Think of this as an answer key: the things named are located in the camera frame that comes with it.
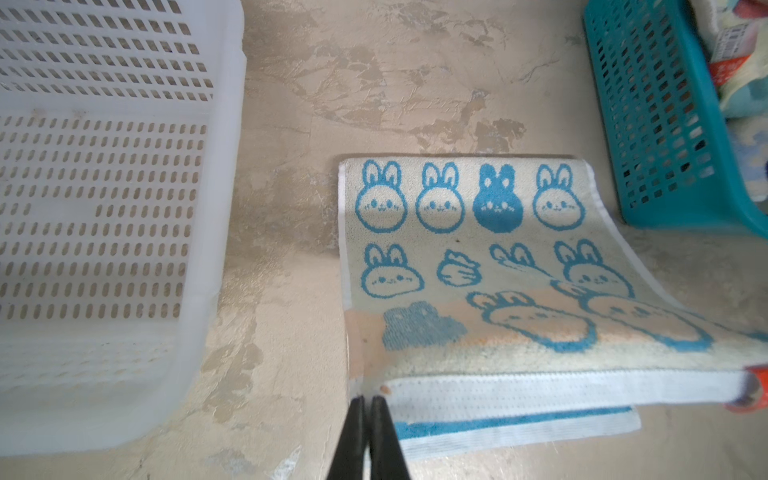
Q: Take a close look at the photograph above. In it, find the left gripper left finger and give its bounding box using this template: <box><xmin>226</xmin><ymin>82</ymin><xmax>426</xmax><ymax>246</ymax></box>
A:
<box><xmin>326</xmin><ymin>396</ymin><xmax>368</xmax><ymax>480</ymax></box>

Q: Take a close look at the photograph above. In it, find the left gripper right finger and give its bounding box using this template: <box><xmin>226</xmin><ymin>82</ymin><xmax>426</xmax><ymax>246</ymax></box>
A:
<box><xmin>369</xmin><ymin>396</ymin><xmax>411</xmax><ymax>480</ymax></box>

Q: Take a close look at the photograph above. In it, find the blue bunny towel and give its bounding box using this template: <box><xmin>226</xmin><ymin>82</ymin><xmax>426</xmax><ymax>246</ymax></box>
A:
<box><xmin>338</xmin><ymin>157</ymin><xmax>767</xmax><ymax>460</ymax></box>

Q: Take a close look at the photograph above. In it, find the yellow green towel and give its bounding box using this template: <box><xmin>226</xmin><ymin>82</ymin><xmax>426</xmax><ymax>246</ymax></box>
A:
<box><xmin>689</xmin><ymin>0</ymin><xmax>767</xmax><ymax>119</ymax></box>

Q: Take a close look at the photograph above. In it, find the white plastic basket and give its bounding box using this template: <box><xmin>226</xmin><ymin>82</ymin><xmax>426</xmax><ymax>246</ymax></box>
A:
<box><xmin>1</xmin><ymin>1</ymin><xmax>246</xmax><ymax>457</ymax></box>

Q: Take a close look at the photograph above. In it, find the teal plastic basket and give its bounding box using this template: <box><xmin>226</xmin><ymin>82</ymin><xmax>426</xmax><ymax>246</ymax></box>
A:
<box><xmin>583</xmin><ymin>0</ymin><xmax>767</xmax><ymax>237</ymax></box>

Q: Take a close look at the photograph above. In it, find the pastel blue letter towel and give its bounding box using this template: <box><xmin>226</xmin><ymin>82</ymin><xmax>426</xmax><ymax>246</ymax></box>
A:
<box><xmin>726</xmin><ymin>114</ymin><xmax>767</xmax><ymax>202</ymax></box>

